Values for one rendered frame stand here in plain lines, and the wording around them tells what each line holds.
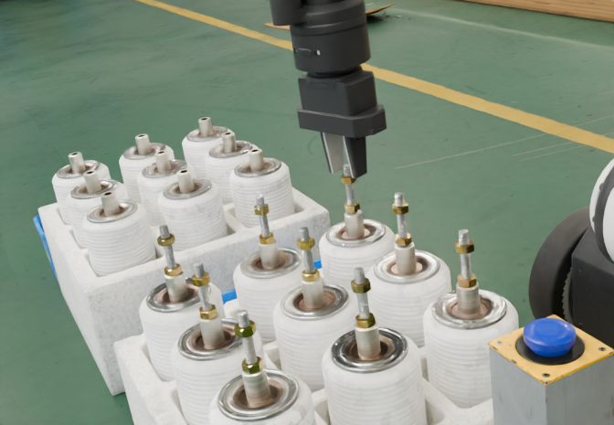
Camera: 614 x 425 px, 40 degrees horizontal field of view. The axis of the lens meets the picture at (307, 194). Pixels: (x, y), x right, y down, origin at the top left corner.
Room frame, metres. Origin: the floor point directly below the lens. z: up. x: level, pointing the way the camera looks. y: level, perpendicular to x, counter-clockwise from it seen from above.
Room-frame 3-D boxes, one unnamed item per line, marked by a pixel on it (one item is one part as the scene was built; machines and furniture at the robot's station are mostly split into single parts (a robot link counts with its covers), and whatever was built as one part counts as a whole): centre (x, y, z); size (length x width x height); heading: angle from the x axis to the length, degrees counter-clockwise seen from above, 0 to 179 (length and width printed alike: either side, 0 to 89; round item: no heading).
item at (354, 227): (0.96, -0.05, 0.26); 0.02 x 0.02 x 0.03
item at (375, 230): (0.96, -0.05, 0.25); 0.08 x 0.08 x 0.01
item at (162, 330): (0.87, 0.16, 0.16); 0.10 x 0.10 x 0.18
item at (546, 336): (0.57, -0.17, 0.32); 0.04 x 0.04 x 0.02
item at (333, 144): (0.98, -0.04, 0.36); 0.03 x 0.02 x 0.06; 132
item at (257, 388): (0.65, 0.07, 0.26); 0.02 x 0.02 x 0.03
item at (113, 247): (1.16, 0.29, 0.16); 0.10 x 0.10 x 0.18
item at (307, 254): (0.80, 0.01, 0.30); 0.01 x 0.01 x 0.08
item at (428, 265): (0.85, -0.10, 0.25); 0.08 x 0.08 x 0.01
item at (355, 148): (0.94, -0.07, 0.36); 0.03 x 0.02 x 0.06; 132
